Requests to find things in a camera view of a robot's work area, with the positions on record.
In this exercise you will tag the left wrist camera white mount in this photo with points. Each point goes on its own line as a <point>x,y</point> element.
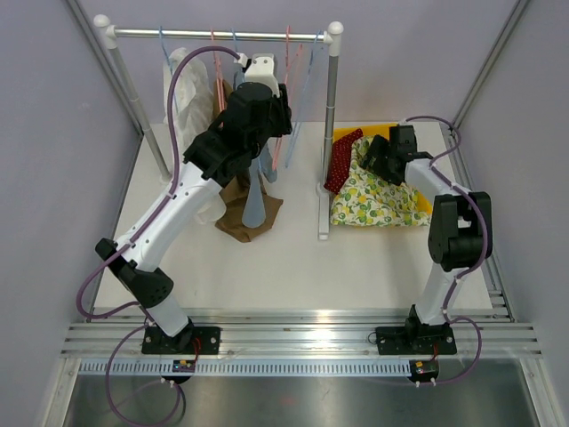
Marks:
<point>260,68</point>

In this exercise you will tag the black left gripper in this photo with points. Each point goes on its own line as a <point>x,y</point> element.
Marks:
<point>283,111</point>

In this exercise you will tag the lemon print skirt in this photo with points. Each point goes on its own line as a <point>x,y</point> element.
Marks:
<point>367,200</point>

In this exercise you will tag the red polka dot skirt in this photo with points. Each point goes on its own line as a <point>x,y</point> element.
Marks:
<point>338,171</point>

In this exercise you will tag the brown skirt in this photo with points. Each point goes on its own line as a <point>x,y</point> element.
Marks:
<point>234,196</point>

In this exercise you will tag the metal clothes rack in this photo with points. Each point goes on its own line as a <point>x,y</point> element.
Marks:
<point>331,37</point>

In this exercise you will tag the blue hanger of denim garment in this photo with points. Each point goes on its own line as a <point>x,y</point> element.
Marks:
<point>235,40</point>

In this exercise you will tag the blue hanger of red skirt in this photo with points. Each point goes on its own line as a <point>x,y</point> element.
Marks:
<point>302,102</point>

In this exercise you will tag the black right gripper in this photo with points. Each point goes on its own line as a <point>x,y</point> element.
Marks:
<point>380,146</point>

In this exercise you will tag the white dress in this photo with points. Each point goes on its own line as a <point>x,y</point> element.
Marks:
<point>195,102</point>

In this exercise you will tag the yellow plastic bin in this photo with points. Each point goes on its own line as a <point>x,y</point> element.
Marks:
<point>370,130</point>

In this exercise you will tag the light blue denim garment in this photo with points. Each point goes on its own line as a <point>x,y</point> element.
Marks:
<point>254,214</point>

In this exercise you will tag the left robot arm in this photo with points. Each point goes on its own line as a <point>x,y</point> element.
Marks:
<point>254,114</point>

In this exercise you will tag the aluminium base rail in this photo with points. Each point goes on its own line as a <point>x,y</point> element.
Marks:
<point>301,344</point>

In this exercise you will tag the blue hanger of white dress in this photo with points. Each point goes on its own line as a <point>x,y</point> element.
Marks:
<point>167,61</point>

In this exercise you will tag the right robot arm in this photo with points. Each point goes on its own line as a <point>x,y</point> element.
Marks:
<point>460,239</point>

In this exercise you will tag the pink hanger of brown skirt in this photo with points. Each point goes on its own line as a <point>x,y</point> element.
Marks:
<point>219,82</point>

